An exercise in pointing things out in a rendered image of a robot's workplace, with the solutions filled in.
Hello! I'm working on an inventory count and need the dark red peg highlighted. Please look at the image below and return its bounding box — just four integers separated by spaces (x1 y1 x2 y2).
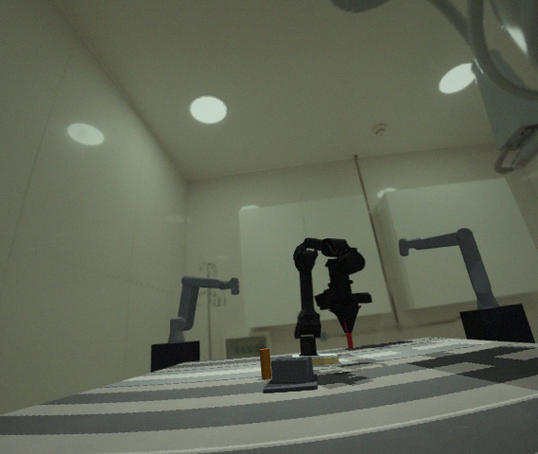
344 321 354 348

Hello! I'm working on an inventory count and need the orange cylinder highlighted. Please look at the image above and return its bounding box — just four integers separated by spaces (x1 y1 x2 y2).
259 348 272 379

